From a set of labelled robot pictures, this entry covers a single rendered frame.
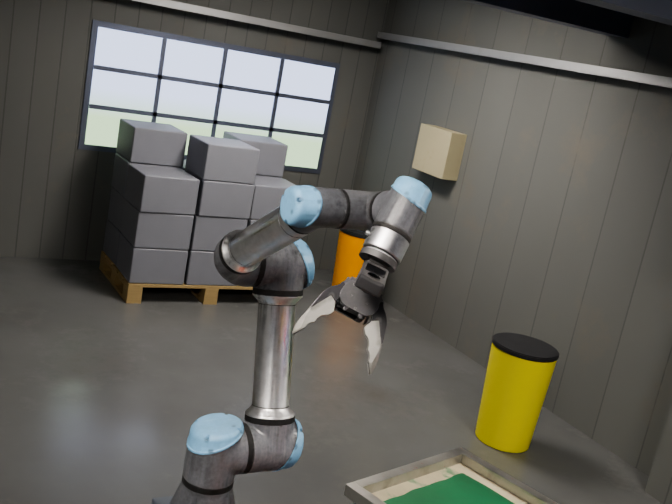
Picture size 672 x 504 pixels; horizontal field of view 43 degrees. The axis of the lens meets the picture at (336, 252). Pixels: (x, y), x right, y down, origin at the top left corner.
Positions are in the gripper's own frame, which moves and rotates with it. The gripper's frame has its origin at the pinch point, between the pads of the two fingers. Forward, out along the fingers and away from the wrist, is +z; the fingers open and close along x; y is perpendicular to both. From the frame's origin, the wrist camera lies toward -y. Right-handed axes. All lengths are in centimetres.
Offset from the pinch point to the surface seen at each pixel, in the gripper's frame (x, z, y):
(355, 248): -24, -174, 582
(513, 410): -148, -75, 377
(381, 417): -81, -37, 413
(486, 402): -134, -74, 390
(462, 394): -136, -84, 468
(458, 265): -106, -193, 544
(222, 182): 98, -155, 522
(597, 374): -203, -131, 416
